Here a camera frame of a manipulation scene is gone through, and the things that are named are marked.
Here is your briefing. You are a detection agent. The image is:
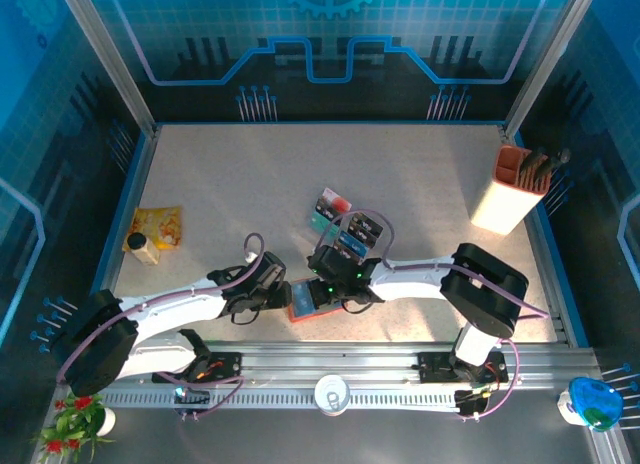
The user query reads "blue VIP card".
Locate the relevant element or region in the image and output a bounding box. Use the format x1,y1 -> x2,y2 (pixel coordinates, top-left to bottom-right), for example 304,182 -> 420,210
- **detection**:
339,231 -> 374,255
291,281 -> 315,317

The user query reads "black VIP card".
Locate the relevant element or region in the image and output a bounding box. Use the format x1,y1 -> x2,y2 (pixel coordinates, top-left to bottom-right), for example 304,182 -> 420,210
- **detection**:
355,211 -> 385,231
333,243 -> 365,264
314,197 -> 347,221
348,219 -> 380,245

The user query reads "orange card holder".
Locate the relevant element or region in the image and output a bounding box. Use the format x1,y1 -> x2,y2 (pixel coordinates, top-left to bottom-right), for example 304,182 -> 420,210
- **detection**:
287,277 -> 347,325

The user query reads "teal card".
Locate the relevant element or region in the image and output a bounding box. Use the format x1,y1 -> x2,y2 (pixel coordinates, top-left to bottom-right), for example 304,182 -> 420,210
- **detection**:
308,209 -> 342,234

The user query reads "red and white card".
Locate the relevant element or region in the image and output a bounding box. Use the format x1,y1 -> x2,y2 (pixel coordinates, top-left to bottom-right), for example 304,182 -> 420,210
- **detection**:
321,186 -> 353,211

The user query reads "yellow snack bag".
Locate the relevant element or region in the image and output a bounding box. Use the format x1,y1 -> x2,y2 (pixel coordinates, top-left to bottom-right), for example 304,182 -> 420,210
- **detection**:
122,206 -> 184,253

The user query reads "black capped beige bottle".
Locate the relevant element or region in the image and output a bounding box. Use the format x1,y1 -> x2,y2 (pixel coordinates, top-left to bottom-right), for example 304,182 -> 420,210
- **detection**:
125,232 -> 162,265

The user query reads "black connector box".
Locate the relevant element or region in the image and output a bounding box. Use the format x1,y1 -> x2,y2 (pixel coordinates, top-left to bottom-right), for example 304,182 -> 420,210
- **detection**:
453,386 -> 501,420
172,381 -> 211,418

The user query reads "white orange knife block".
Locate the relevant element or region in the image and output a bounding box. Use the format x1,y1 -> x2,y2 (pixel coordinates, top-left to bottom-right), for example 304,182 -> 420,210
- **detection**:
468,144 -> 552,235

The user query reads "red flowered potted plant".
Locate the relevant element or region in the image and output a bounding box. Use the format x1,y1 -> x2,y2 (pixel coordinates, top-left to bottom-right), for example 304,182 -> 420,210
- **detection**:
30,387 -> 118,463

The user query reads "white cup with blue lid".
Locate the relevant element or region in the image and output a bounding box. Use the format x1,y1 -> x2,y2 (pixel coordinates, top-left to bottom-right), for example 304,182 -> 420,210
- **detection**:
556,376 -> 626,433

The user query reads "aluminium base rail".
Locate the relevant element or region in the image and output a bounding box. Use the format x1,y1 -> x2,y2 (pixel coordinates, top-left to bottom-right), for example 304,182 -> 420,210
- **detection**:
59,341 -> 601,391

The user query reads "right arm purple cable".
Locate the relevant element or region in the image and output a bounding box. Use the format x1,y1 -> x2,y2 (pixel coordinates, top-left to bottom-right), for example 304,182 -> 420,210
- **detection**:
313,210 -> 551,421

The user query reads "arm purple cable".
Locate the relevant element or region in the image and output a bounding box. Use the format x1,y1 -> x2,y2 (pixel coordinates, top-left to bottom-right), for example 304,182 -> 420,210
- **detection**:
55,232 -> 265,418
313,210 -> 551,421

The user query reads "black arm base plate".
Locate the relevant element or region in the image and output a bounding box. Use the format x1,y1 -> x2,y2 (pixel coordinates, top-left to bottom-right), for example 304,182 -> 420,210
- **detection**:
151,351 -> 244,385
417,351 -> 510,385

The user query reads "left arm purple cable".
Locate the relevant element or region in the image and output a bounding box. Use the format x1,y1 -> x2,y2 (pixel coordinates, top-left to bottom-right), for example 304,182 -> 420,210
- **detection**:
55,232 -> 265,418

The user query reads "grey slotted cable duct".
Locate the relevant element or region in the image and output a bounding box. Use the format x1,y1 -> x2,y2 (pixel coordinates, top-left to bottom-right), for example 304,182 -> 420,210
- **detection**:
99,391 -> 464,410

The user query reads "black handled knife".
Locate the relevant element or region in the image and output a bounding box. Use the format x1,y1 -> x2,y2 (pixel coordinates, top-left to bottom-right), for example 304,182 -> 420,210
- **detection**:
547,147 -> 574,178
532,154 -> 560,183
518,151 -> 544,188

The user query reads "aluminium frame post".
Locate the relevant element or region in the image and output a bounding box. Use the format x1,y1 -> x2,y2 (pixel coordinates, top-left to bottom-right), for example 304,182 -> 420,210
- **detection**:
53,0 -> 160,138
502,0 -> 604,138

